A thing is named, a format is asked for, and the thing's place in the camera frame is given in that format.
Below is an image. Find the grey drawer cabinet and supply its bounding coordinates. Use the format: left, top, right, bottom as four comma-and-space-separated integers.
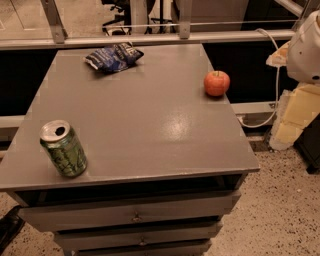
0, 43, 261, 256

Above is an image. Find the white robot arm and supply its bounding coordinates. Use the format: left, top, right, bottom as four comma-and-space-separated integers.
266, 10, 320, 150

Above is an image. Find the grey metal railing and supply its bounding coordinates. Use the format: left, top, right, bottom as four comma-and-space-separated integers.
0, 0, 319, 50

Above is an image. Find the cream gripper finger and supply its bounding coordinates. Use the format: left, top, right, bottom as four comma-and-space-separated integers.
266, 42, 289, 67
269, 83, 320, 150

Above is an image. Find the dark cabinet at right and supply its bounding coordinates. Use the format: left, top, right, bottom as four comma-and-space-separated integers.
295, 114, 320, 174

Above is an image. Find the bottom grey drawer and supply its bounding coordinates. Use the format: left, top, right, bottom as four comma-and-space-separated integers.
77, 239, 211, 256

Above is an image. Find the white cable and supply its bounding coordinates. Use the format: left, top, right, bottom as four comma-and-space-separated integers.
237, 28, 281, 129

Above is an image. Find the grey drawer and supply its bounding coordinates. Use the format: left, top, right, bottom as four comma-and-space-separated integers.
55, 221, 222, 250
19, 190, 241, 232
77, 239, 211, 256

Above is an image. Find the black office chair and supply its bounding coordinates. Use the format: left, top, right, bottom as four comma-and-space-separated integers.
101, 0, 131, 36

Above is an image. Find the blue chip bag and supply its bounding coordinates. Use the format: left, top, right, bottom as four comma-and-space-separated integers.
84, 43, 144, 73

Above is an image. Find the top grey drawer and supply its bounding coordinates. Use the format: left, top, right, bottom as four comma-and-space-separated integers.
19, 190, 241, 232

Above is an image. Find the middle grey drawer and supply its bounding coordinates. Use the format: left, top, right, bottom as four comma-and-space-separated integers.
55, 221, 222, 250

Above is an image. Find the green soda can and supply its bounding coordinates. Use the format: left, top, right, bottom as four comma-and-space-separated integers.
39, 120, 87, 178

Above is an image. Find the red apple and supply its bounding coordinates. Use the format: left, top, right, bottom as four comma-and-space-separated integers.
203, 71, 230, 97

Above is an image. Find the black shoe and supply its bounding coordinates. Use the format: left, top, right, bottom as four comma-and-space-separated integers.
0, 206, 25, 255

